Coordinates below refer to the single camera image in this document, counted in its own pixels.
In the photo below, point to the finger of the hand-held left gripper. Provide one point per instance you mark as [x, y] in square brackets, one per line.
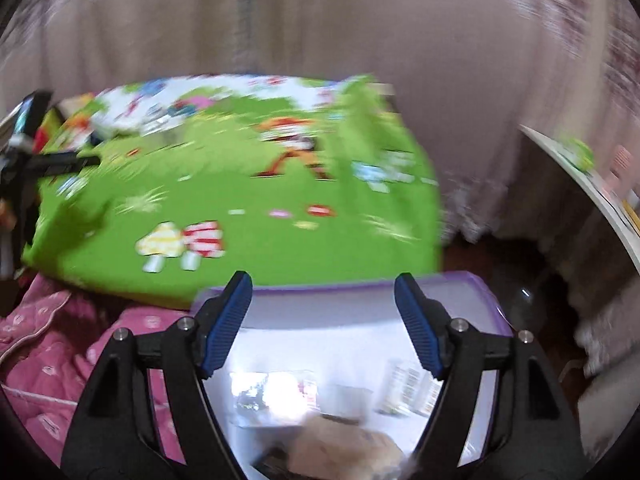
[65, 163]

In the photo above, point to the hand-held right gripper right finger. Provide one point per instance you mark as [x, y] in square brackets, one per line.
[420, 325]

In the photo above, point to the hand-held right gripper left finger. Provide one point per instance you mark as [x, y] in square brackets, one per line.
[227, 325]

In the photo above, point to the white medicine box orange figure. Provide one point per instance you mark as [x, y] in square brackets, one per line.
[407, 385]

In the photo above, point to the white bin with purple rim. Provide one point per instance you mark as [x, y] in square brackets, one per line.
[325, 320]

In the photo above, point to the brown cardboard box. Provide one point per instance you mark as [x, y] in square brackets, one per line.
[340, 442]

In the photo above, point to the green cartoon printed tablecloth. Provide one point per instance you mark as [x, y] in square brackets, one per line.
[225, 200]

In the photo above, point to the pink patterned pajamas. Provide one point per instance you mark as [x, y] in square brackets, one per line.
[50, 340]

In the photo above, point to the white fluffy cloth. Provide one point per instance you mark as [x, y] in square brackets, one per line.
[600, 340]

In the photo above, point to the pale grey cloth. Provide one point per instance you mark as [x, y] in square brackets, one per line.
[607, 410]

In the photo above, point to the small green toy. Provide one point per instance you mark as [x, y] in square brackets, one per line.
[580, 152]

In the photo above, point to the pale pink curtain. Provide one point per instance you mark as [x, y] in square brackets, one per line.
[325, 20]

